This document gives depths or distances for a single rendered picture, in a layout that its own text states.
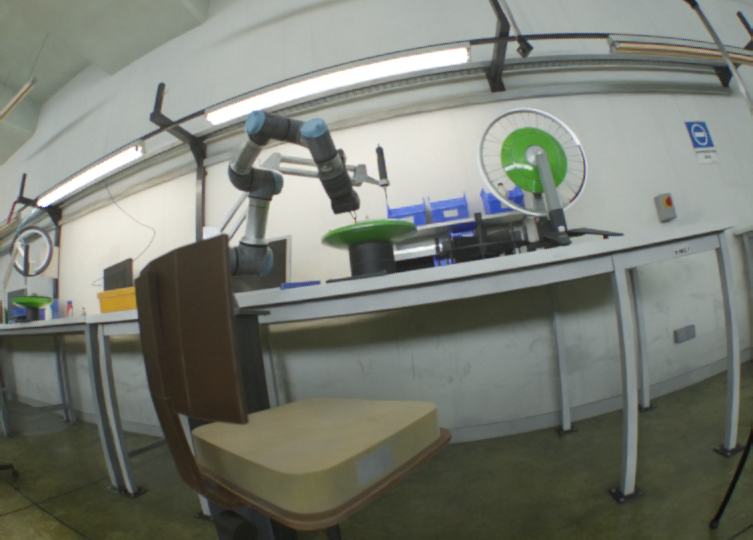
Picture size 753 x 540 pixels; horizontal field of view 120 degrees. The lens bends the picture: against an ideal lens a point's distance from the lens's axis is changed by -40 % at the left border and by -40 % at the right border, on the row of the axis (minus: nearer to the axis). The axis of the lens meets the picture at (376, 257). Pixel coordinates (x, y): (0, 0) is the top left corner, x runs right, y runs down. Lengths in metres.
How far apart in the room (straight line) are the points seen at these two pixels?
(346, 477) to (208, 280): 0.29
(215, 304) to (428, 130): 2.01
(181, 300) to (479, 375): 1.80
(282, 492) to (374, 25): 2.82
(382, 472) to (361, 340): 1.58
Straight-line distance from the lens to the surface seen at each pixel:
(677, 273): 2.52
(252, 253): 1.05
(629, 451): 1.38
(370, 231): 1.03
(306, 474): 0.45
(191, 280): 0.41
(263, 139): 0.89
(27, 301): 2.56
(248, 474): 0.53
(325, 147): 0.85
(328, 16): 3.11
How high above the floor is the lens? 0.80
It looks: 9 degrees up
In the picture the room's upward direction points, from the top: 7 degrees counter-clockwise
